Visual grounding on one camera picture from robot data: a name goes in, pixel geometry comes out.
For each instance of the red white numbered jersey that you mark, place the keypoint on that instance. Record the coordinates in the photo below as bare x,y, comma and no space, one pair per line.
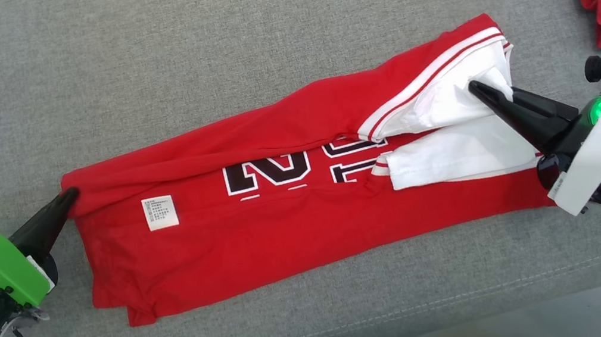
287,237

